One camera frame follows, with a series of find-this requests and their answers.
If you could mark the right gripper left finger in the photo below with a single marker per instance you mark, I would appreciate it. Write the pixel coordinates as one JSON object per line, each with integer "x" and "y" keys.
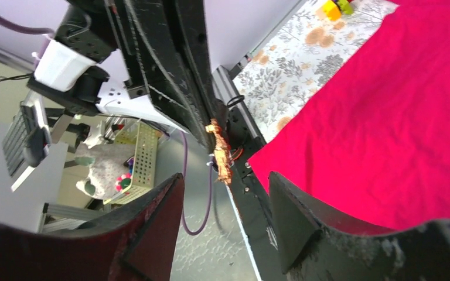
{"x": 134, "y": 242}

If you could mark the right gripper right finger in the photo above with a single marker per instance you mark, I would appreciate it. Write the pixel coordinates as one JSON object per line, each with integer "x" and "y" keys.
{"x": 319, "y": 242}

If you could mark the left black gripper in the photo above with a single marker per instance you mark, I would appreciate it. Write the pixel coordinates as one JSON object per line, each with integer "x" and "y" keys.
{"x": 165, "y": 50}

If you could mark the orange glitter brooch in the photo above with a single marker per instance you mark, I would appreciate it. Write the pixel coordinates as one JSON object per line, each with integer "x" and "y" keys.
{"x": 221, "y": 153}

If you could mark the red t-shirt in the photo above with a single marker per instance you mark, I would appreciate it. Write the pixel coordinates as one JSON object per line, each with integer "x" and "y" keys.
{"x": 374, "y": 141}

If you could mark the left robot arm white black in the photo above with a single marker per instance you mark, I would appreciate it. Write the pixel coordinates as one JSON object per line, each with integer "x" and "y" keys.
{"x": 89, "y": 87}

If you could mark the yellow perforated storage basket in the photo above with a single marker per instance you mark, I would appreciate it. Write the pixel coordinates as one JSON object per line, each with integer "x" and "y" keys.
{"x": 145, "y": 140}

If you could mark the floral patterned table mat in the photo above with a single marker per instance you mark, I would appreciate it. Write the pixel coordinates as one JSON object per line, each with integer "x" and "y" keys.
{"x": 301, "y": 58}

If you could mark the red toy block house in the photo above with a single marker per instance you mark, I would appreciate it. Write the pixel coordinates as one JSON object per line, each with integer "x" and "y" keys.
{"x": 335, "y": 9}

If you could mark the grey keyboard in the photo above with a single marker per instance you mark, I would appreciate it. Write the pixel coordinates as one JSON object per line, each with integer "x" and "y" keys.
{"x": 26, "y": 143}

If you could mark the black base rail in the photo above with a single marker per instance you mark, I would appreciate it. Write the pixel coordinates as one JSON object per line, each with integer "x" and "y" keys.
{"x": 249, "y": 200}

